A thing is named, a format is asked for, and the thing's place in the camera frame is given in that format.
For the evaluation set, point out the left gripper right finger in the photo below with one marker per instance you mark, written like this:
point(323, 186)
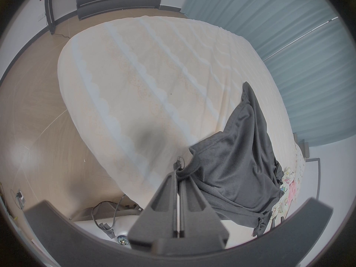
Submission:
point(200, 213)

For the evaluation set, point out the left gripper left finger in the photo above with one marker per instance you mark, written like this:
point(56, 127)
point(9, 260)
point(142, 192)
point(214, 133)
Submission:
point(155, 213)

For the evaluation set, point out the black garment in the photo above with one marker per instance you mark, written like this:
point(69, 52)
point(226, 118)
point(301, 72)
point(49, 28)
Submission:
point(236, 163)

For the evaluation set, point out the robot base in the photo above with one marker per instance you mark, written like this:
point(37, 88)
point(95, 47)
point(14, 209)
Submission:
point(83, 218)

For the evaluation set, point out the bed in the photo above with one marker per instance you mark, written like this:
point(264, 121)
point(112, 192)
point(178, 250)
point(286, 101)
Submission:
point(139, 79)

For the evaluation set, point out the white printed garment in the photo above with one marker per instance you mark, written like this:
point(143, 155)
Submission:
point(286, 177)

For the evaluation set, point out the pink garment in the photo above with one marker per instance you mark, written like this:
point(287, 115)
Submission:
point(293, 192)

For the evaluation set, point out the white printed pillow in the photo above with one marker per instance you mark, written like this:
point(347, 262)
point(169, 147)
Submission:
point(301, 163)

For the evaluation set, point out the grey bedside table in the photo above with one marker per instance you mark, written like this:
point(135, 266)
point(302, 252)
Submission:
point(301, 146)

